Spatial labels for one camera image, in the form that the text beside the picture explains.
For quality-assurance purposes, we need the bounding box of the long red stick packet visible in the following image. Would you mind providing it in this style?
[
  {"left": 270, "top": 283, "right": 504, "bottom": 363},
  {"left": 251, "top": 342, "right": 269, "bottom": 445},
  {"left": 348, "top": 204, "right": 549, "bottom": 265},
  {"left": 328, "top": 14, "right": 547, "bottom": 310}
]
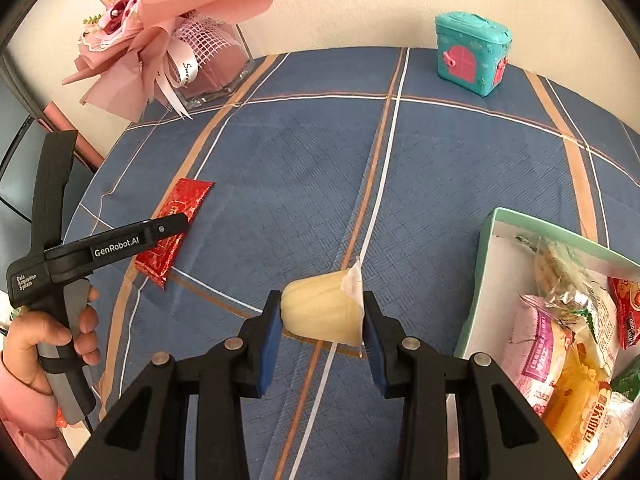
[{"left": 134, "top": 178, "right": 215, "bottom": 291}]

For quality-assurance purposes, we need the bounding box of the teal toy house box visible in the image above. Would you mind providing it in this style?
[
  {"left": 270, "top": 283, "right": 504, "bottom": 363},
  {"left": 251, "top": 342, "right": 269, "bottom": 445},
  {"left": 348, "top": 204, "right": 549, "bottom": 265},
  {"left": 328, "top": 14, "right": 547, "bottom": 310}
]
[{"left": 434, "top": 11, "right": 513, "bottom": 97}]

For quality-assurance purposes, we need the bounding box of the clear-wrapped cream bun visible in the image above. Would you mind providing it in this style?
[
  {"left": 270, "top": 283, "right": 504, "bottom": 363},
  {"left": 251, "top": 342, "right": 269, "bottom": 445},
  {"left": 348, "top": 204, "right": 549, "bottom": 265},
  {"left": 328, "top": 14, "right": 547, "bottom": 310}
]
[{"left": 570, "top": 395, "right": 640, "bottom": 478}]

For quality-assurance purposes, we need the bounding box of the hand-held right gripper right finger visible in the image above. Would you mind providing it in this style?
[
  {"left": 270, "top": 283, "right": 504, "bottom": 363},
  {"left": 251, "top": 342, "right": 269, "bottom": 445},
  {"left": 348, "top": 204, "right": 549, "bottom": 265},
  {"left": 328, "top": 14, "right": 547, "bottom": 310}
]
[{"left": 362, "top": 291, "right": 568, "bottom": 480}]

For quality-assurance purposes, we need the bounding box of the pink flower bouquet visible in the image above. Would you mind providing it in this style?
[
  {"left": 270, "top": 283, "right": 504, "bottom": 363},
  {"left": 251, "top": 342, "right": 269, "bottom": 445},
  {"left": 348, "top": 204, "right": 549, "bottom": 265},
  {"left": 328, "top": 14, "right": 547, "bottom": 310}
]
[{"left": 61, "top": 0, "right": 273, "bottom": 121}]

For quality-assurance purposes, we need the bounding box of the teal-rimmed shallow cardboard box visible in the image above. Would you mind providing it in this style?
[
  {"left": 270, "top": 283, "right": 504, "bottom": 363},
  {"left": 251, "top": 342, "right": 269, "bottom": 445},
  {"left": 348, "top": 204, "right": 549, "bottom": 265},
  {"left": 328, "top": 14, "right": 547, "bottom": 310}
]
[{"left": 452, "top": 206, "right": 640, "bottom": 480}]

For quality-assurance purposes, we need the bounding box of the yellow jelly cup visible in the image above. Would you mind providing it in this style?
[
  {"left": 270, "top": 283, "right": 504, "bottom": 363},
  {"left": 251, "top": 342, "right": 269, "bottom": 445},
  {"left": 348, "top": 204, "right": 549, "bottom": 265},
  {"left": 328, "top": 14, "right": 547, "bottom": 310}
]
[{"left": 281, "top": 257, "right": 363, "bottom": 347}]

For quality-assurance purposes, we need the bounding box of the person's left hand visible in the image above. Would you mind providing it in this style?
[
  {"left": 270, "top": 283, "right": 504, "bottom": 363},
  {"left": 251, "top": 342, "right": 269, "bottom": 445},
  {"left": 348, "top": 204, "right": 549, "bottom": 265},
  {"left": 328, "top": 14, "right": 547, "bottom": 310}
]
[{"left": 0, "top": 285, "right": 103, "bottom": 396}]

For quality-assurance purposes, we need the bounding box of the white green crinkled packet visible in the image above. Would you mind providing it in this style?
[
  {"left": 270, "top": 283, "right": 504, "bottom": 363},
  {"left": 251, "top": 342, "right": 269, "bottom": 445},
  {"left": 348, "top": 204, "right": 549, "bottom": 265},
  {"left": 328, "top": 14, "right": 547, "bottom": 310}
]
[{"left": 520, "top": 285, "right": 623, "bottom": 376}]

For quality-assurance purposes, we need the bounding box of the beige snack packet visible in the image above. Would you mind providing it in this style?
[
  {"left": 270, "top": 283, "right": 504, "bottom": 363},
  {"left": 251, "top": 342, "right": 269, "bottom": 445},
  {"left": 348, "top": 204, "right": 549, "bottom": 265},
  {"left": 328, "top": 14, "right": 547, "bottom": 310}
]
[{"left": 515, "top": 234, "right": 608, "bottom": 306}]

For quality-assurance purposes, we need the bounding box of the small red snack packet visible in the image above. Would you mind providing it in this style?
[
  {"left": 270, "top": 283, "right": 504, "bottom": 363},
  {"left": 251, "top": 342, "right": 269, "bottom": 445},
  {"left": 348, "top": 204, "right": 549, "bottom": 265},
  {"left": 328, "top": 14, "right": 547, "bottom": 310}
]
[{"left": 607, "top": 275, "right": 640, "bottom": 351}]

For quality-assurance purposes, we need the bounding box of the pink and red snack packet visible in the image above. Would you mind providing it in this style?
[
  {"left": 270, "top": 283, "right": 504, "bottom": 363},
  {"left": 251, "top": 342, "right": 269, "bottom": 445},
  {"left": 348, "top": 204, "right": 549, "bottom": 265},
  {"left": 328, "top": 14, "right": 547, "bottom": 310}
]
[{"left": 500, "top": 294, "right": 573, "bottom": 418}]

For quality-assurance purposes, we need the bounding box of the person's left forearm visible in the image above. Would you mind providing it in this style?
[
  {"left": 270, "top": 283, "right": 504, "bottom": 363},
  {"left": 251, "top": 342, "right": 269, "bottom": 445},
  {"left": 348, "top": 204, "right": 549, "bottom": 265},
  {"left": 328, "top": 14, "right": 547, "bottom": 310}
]
[{"left": 0, "top": 355, "right": 76, "bottom": 480}]

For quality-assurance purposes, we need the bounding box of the green biscuit packet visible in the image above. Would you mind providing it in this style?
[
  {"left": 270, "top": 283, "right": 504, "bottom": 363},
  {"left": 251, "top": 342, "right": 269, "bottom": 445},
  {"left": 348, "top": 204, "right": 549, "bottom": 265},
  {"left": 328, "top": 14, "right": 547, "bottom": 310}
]
[{"left": 609, "top": 360, "right": 640, "bottom": 402}]

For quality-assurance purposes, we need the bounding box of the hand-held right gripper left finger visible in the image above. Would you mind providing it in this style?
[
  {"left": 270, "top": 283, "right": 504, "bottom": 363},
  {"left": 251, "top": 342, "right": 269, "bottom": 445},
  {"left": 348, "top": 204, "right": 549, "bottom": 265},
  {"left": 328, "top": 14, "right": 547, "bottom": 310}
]
[{"left": 62, "top": 290, "right": 283, "bottom": 480}]

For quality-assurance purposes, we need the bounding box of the clear glass vase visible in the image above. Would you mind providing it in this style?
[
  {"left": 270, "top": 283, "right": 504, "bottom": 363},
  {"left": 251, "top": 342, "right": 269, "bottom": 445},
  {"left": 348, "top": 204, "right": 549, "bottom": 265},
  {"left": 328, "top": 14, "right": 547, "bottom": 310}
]
[{"left": 170, "top": 25, "right": 256, "bottom": 108}]

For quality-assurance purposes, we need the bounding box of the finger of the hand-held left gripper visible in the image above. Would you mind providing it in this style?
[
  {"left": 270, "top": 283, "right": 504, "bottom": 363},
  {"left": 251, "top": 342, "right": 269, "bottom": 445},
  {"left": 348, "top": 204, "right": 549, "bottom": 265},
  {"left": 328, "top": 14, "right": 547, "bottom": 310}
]
[
  {"left": 30, "top": 130, "right": 80, "bottom": 256},
  {"left": 145, "top": 213, "right": 192, "bottom": 248}
]

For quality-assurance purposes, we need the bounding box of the yellow cake packet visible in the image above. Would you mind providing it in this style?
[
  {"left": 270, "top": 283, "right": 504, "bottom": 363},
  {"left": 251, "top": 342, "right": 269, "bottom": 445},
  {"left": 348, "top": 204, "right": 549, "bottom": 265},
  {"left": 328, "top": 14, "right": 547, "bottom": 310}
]
[{"left": 540, "top": 355, "right": 621, "bottom": 461}]

